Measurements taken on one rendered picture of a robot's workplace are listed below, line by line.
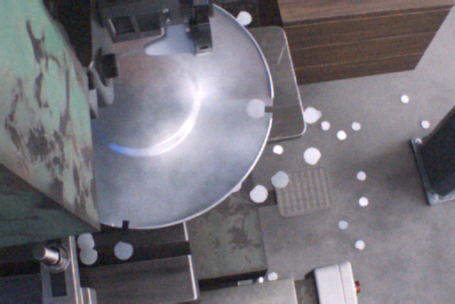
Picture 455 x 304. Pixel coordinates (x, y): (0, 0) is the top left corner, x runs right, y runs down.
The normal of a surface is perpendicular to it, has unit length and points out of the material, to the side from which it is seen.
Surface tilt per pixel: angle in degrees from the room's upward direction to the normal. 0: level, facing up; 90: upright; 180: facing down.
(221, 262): 0
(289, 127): 0
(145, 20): 90
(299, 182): 0
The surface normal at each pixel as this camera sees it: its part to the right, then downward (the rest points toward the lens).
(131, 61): -0.04, -0.30
